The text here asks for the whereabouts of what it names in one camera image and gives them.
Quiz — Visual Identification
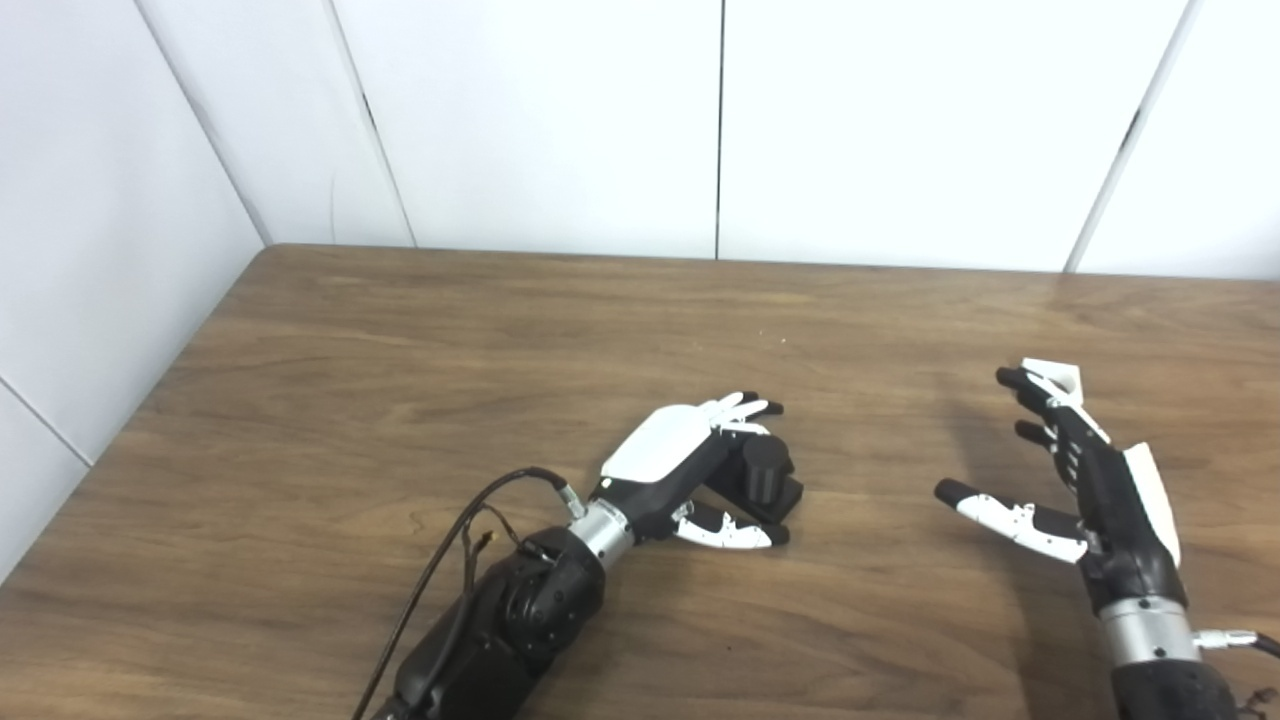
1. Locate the black cable at right wrist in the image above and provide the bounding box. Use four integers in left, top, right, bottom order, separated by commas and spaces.
1195, 628, 1280, 661

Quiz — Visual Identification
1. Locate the black cable at left wrist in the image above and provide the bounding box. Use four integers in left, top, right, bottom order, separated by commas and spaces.
350, 467, 586, 720

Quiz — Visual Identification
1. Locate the white square piece with hole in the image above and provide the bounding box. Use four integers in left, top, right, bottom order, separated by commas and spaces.
1020, 358, 1084, 411

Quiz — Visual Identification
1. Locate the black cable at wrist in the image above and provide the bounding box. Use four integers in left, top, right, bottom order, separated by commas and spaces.
1195, 628, 1280, 661
350, 467, 586, 720

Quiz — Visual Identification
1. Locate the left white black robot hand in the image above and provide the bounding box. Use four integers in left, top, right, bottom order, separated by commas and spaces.
597, 391, 791, 551

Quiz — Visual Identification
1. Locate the black peg with square base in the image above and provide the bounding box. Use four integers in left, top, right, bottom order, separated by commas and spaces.
705, 432, 804, 526

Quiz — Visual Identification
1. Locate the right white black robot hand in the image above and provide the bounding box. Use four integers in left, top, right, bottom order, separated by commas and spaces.
934, 366, 1191, 616

